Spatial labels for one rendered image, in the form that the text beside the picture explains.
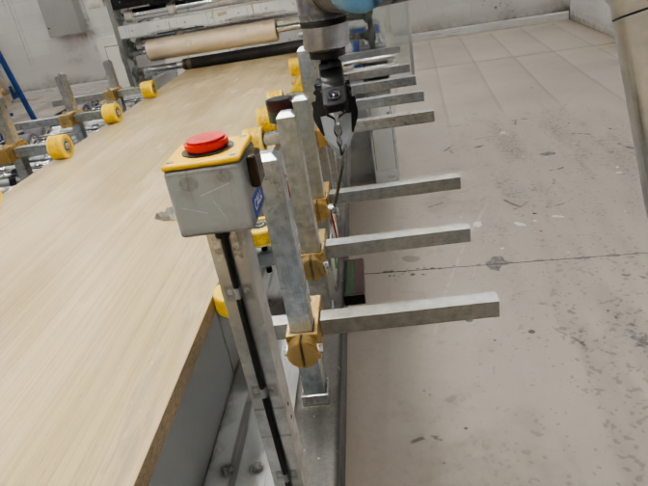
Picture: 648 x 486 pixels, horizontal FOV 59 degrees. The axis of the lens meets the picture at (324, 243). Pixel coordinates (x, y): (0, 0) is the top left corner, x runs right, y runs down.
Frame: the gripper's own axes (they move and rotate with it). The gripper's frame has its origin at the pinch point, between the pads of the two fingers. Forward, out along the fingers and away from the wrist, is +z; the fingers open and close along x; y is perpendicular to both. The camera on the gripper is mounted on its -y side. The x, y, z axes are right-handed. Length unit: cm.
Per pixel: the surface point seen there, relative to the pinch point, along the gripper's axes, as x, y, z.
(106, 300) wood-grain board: 41, -34, 10
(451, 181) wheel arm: -23.9, 12.8, 15.2
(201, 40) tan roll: 88, 240, -2
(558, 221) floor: -95, 156, 102
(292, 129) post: 6.9, -16.1, -10.1
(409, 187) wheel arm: -13.9, 12.8, 15.3
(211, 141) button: 7, -67, -24
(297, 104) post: 8.5, 8.8, -8.6
